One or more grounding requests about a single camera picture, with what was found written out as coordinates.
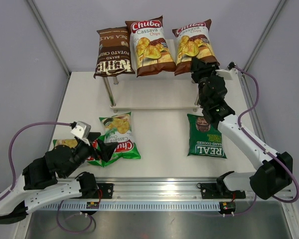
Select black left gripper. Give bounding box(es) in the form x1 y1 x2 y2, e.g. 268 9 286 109
62 132 118 178

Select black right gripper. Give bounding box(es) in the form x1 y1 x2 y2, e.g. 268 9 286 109
190 58 222 107

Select brown Chuba bag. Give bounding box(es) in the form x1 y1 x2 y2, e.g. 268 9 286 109
172 19 218 76
125 16 176 77

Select brown Kettle sea salt bag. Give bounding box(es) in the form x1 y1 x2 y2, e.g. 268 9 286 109
94 26 135 78

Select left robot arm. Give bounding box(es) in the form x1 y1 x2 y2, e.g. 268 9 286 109
0 139 118 225

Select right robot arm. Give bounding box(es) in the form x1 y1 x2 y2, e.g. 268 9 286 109
190 57 299 200

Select white two-tier shelf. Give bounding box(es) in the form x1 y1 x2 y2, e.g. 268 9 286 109
99 38 214 113

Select green Real chips bag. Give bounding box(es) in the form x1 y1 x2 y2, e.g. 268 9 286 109
187 114 227 158

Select green Chuba bag sideways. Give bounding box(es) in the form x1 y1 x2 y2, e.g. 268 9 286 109
52 139 104 167

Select green Chuba bag upright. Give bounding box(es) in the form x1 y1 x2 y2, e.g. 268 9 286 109
99 112 141 167

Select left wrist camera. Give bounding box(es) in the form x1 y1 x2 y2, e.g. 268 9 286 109
70 121 91 146

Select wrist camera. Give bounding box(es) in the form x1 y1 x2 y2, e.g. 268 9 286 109
70 121 91 146
216 62 238 80

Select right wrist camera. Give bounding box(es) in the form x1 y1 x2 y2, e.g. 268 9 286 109
216 62 238 80

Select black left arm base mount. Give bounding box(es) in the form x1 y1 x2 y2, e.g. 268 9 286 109
90 183 114 199

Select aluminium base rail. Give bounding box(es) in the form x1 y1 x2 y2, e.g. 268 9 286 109
22 176 295 202

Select white slotted cable duct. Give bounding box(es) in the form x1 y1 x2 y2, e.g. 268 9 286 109
57 201 221 212

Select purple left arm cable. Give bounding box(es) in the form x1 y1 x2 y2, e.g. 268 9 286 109
0 121 73 207

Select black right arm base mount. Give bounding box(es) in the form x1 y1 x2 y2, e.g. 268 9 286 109
196 183 246 200

